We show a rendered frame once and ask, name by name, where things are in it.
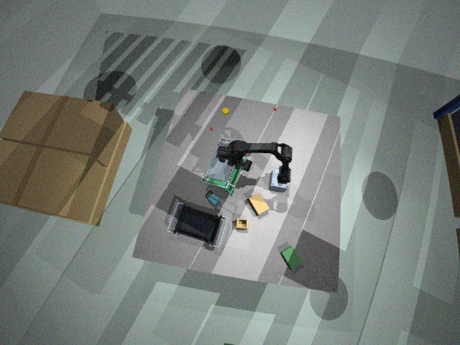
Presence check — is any green plastic tray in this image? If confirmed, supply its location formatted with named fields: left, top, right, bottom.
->
left=206, top=157, right=247, bottom=196

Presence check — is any light blue cube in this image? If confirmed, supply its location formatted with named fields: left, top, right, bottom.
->
left=208, top=193, right=220, bottom=206

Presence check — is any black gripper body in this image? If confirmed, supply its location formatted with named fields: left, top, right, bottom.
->
left=219, top=157, right=252, bottom=172

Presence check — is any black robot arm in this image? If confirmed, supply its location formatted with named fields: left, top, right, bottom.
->
left=217, top=139, right=293, bottom=184

